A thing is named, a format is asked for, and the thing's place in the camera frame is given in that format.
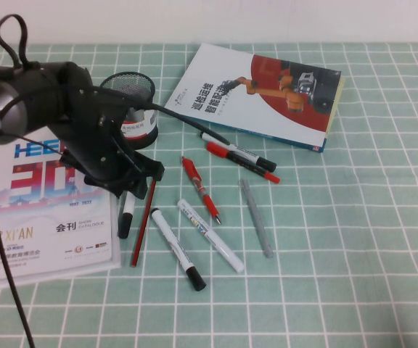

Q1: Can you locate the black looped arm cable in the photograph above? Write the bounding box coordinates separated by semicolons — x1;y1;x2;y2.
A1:
0;13;38;348

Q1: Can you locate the red and black pencil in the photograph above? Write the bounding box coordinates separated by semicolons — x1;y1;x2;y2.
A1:
130;175;158;268

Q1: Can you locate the white paint marker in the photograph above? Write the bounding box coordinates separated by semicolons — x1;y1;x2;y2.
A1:
176;199;245;274

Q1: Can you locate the white marker with black cap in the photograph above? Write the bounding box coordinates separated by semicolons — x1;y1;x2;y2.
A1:
117;191;136;240
199;130;278;173
150;207;208;292

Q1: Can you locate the white HEEC show catalogue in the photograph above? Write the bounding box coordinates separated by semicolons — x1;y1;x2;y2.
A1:
0;128;114;286

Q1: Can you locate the black mesh pen holder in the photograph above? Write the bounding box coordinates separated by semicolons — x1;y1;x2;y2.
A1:
99;71;160;150

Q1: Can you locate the green checked tablecloth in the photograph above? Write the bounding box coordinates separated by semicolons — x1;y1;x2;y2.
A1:
0;42;418;348

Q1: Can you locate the red gel pen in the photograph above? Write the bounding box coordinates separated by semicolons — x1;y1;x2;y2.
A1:
181;155;223;226

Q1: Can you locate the red and black marker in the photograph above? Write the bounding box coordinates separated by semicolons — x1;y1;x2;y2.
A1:
205;141;281;184

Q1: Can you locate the grey pen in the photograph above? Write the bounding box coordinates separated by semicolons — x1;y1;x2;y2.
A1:
239;178;274;259

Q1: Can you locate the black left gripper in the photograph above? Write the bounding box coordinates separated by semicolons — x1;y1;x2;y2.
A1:
59;63;165;200

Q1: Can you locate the black camera cable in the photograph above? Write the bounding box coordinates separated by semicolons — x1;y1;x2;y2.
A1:
92;85;230;144

